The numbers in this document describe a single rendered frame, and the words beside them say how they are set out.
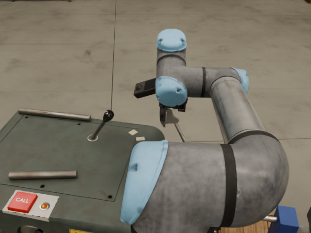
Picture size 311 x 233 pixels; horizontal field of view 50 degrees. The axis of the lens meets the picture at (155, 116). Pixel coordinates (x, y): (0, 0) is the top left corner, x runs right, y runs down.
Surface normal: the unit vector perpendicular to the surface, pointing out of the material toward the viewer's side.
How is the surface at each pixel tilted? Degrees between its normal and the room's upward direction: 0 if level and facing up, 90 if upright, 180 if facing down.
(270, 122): 0
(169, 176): 35
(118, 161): 0
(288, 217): 0
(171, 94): 110
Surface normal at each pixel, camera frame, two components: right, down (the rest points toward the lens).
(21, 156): 0.03, -0.81
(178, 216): 0.05, 0.30
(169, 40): -0.03, -0.58
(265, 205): 0.45, 0.28
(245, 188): 0.07, -0.14
